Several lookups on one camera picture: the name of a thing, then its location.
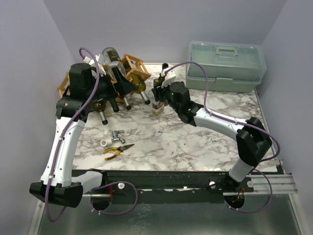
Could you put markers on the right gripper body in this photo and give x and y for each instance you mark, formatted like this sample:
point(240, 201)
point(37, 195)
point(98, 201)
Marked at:
point(157, 90)

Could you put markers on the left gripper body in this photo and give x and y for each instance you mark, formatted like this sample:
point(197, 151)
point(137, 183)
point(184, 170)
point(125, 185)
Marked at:
point(106, 89)

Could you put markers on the clear square liquor bottle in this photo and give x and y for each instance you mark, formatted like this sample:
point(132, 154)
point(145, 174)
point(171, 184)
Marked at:
point(157, 107)

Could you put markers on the green bottle silver neck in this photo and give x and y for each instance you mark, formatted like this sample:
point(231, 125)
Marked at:
point(99, 107)

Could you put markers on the green bottle beige label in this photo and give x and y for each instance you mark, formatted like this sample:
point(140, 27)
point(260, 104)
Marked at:
point(140, 86)

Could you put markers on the tall green wine bottle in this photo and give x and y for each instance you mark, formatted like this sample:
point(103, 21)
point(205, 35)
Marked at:
point(165, 66)

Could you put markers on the clear glass carafe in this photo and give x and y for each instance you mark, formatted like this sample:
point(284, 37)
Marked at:
point(112, 59)

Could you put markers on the green bottle brown label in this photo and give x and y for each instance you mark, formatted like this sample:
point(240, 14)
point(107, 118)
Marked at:
point(126, 101)

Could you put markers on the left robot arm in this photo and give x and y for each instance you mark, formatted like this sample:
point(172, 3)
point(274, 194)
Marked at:
point(87, 85)

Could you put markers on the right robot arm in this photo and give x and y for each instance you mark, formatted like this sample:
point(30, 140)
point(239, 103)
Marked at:
point(250, 136)

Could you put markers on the dark bottle in rack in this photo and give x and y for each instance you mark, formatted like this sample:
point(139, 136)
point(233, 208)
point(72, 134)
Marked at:
point(114, 105)

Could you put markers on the wooden wine rack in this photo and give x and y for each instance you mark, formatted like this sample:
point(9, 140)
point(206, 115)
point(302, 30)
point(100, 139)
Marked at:
point(130, 63)

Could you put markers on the chrome tap fitting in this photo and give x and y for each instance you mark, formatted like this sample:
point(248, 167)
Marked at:
point(116, 138)

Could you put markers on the white tape roll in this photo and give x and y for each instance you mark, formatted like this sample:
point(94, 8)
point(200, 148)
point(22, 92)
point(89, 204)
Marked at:
point(105, 143)

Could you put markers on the translucent plastic toolbox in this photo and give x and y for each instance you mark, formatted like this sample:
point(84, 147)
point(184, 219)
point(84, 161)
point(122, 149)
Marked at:
point(236, 68)

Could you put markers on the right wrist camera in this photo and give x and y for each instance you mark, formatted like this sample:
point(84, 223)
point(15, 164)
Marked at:
point(169, 77)

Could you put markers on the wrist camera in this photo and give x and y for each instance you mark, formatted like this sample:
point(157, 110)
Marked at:
point(100, 61)
point(169, 77)

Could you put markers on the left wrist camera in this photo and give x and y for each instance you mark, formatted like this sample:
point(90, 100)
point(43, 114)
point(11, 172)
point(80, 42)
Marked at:
point(100, 61)

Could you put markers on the yellow handled pliers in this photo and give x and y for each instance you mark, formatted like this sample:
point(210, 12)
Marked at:
point(117, 149)

